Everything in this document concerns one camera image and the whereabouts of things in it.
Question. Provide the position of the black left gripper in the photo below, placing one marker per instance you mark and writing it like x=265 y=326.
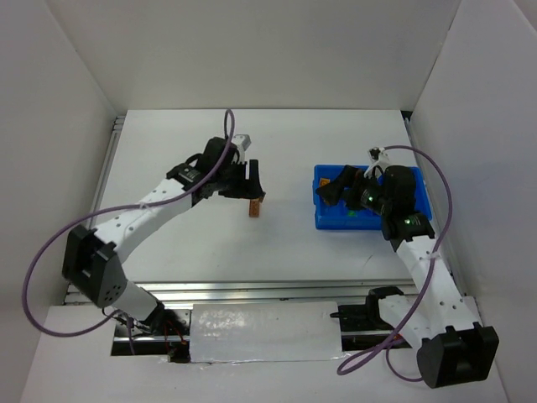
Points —
x=237 y=178

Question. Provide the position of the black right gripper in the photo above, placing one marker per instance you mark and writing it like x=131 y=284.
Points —
x=355 y=187

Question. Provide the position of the brown 2x4 lego plate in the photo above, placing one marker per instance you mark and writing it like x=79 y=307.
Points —
x=254 y=208

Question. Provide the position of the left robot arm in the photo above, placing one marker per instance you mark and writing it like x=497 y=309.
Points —
x=94 y=257

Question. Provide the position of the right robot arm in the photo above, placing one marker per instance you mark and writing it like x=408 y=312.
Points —
x=451 y=346

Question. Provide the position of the blue divided plastic bin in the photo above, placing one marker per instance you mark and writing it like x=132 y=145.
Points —
x=339 y=217

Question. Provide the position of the white taped cover plate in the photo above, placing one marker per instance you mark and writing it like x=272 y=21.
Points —
x=264 y=332

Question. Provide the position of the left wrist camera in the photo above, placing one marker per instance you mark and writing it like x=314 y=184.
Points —
x=242 y=142

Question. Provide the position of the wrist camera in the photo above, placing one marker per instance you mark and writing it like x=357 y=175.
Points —
x=242 y=142
x=379 y=162

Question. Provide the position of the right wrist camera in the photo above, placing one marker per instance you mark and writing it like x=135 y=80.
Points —
x=379 y=162

